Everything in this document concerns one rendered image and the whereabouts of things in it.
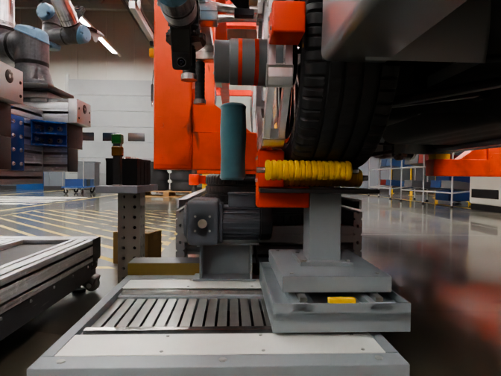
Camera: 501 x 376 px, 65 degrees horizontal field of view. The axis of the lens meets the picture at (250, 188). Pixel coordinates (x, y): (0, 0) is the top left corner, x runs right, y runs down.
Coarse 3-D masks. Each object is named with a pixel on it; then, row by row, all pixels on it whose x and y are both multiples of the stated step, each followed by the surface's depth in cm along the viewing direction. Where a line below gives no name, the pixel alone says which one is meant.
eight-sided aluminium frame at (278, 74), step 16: (272, 0) 96; (288, 0) 96; (272, 48) 96; (288, 48) 97; (272, 64) 96; (288, 64) 97; (272, 80) 97; (288, 80) 97; (256, 96) 146; (272, 96) 101; (288, 96) 101; (256, 112) 144; (272, 112) 144; (256, 128) 141; (272, 128) 112; (256, 144) 136; (272, 144) 112
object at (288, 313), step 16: (272, 272) 142; (272, 288) 122; (272, 304) 102; (288, 304) 100; (304, 304) 100; (320, 304) 101; (336, 304) 101; (352, 304) 101; (368, 304) 101; (384, 304) 101; (400, 304) 102; (272, 320) 101; (288, 320) 100; (304, 320) 101; (320, 320) 101; (336, 320) 101; (352, 320) 101; (368, 320) 101; (384, 320) 102; (400, 320) 102
